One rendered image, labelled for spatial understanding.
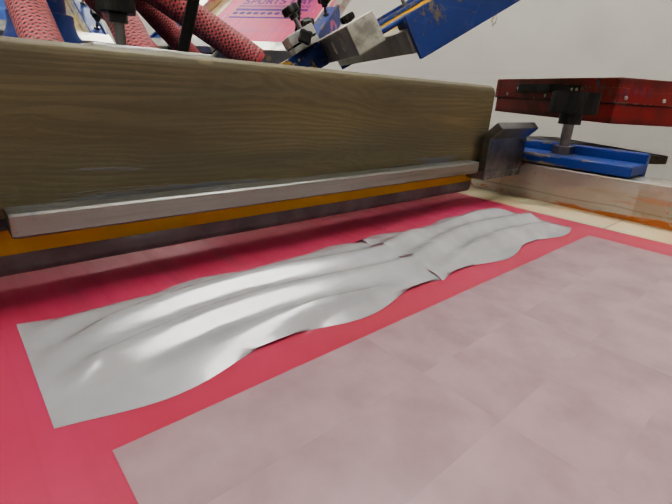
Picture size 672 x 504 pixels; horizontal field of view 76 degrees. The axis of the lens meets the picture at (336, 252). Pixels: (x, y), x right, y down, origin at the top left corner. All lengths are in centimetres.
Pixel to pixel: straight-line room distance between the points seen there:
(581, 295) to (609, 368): 7
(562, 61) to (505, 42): 31
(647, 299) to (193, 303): 23
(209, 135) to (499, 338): 17
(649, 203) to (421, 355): 32
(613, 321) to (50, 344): 24
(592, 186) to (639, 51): 184
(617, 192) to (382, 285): 29
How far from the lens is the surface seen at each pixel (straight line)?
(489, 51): 256
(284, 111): 27
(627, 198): 46
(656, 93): 115
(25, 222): 21
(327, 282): 21
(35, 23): 73
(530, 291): 25
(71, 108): 22
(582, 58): 235
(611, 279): 30
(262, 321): 18
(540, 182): 48
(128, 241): 25
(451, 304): 22
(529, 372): 18
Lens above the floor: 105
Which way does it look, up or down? 21 degrees down
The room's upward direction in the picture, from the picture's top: 4 degrees clockwise
